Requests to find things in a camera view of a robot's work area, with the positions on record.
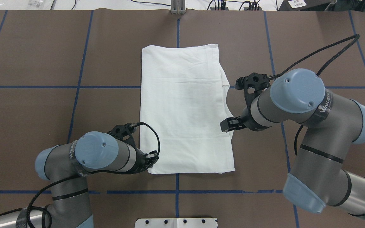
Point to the white long-sleeve printed shirt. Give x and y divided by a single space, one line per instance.
183 98

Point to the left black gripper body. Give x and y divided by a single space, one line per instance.
141 156

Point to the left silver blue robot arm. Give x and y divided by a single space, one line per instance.
65 202

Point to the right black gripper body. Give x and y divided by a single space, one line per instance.
245 122

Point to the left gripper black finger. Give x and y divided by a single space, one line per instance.
152 158

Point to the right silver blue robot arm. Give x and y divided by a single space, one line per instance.
334 123

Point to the aluminium frame post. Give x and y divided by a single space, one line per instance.
177 7

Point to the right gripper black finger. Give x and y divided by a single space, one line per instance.
231 124

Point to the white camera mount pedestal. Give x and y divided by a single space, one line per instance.
176 223

